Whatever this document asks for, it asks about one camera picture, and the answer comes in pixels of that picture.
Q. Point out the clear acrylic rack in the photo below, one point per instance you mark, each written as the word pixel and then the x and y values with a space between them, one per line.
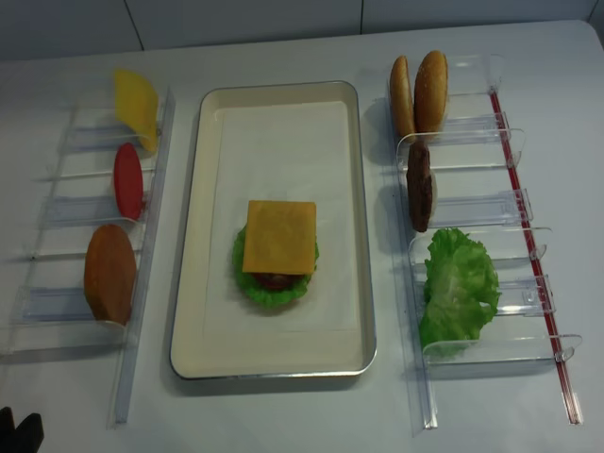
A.
pixel 474 160
pixel 50 311

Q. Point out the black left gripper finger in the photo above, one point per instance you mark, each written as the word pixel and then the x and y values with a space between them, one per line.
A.
pixel 7 426

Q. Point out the red tomato slice in rack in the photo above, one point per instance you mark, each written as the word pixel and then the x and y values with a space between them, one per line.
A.
pixel 128 182

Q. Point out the red tomato slice in burger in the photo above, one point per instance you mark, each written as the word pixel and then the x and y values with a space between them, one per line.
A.
pixel 276 282

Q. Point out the brown bun in left rack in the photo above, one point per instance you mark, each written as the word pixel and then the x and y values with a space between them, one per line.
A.
pixel 109 274

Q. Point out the clear acrylic right rack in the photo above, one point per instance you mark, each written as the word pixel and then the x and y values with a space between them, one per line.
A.
pixel 474 160

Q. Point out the yellow cheese slice in rack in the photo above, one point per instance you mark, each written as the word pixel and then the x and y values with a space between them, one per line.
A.
pixel 136 105

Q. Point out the yellow cheese slice on burger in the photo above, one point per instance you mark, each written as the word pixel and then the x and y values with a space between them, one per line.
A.
pixel 280 237

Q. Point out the clear acrylic left rack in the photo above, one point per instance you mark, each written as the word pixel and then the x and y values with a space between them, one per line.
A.
pixel 50 311

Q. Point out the green lettuce under burger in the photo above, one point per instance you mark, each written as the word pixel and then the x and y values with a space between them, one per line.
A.
pixel 266 299

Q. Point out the sesame top bun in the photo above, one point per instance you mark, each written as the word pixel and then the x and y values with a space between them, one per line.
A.
pixel 401 99

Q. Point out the green lettuce leaf in rack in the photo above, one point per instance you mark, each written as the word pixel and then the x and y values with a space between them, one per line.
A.
pixel 461 293

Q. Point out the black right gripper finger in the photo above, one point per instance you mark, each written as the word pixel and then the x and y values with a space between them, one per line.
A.
pixel 28 436

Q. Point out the burger bun in right rack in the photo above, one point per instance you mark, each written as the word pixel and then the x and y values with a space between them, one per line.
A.
pixel 431 92

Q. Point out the brown meat patty in rack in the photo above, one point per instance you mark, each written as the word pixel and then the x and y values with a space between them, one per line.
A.
pixel 420 187

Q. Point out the cream metal tray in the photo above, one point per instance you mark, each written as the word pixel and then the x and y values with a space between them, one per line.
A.
pixel 199 351

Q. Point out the white paper tray liner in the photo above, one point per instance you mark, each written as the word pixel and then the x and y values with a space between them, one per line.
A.
pixel 295 154

